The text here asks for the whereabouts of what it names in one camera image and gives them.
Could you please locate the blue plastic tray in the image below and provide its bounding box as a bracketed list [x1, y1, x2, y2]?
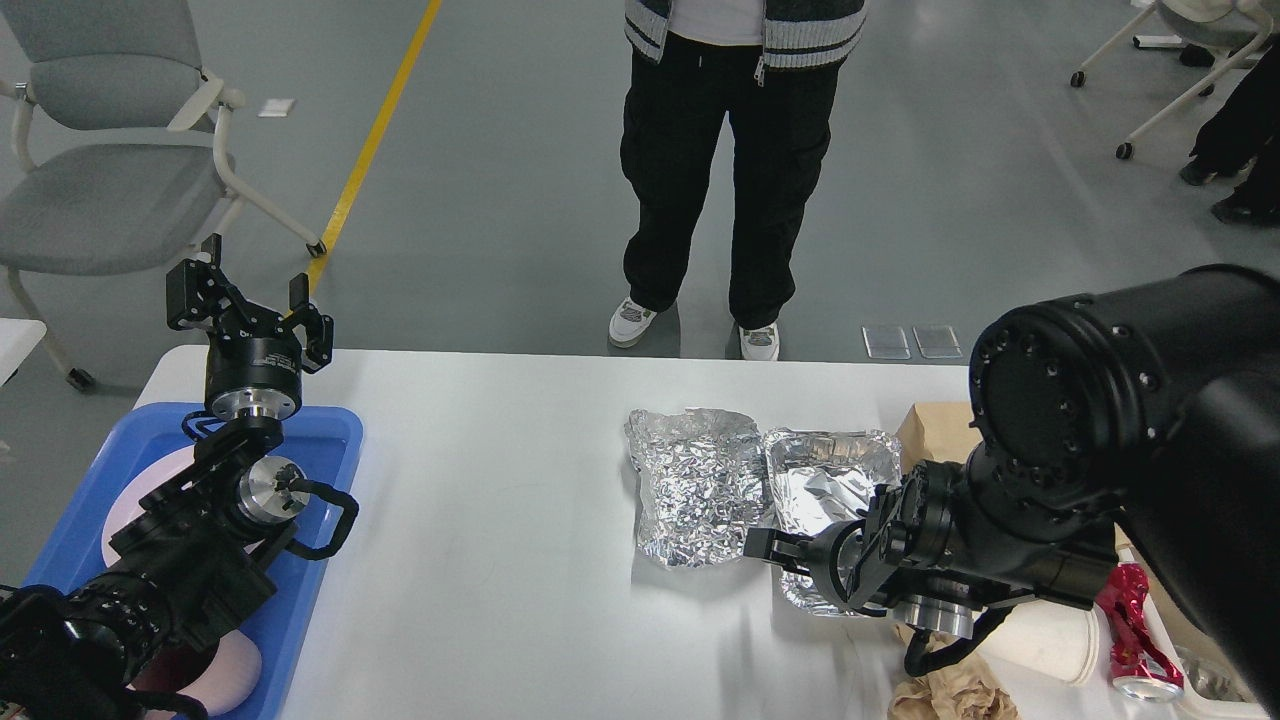
[23, 402, 364, 719]

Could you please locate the grey office chair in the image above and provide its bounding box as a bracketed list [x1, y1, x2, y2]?
[0, 0, 329, 391]

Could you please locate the white chair on right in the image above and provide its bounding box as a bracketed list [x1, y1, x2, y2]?
[1070, 0, 1280, 161]

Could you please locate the brown paper bag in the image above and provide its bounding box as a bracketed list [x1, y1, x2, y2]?
[895, 401, 983, 475]

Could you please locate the crumpled brown paper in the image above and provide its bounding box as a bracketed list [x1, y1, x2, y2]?
[887, 653, 1021, 719]

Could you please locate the white side table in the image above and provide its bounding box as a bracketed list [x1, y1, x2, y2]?
[0, 316, 47, 387]

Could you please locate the beige plastic bin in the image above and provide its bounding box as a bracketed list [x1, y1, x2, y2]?
[1115, 530, 1270, 719]

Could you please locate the white paper cup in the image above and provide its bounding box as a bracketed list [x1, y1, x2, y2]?
[978, 600, 1102, 685]

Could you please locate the pink mug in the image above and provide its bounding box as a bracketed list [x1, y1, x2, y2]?
[131, 632, 262, 716]

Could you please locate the red crushed can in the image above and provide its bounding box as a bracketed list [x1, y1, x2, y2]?
[1096, 562, 1185, 703]

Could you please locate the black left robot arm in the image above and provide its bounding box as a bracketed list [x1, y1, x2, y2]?
[1, 233, 358, 719]

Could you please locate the person in black trousers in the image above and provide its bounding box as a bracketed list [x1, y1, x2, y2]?
[605, 0, 870, 363]

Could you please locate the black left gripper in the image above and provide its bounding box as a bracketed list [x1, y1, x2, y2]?
[166, 234, 335, 421]

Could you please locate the clear floor plate left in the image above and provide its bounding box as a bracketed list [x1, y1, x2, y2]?
[861, 325, 913, 360]

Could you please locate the aluminium foil tray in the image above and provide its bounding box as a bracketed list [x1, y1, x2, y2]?
[764, 428, 904, 618]

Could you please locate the pink plate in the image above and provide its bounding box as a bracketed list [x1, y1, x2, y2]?
[100, 445, 195, 568]

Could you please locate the crumpled aluminium foil sheet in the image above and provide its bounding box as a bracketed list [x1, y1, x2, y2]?
[623, 407, 771, 569]

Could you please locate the clear floor plate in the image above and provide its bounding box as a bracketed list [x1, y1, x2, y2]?
[911, 324, 965, 360]
[861, 325, 913, 360]

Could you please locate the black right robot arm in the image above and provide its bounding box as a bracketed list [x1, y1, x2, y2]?
[744, 264, 1279, 714]

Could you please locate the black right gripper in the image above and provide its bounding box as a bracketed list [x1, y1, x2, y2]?
[742, 519, 906, 616]

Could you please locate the clear floor plate right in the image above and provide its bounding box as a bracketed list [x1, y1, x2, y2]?
[911, 324, 965, 360]

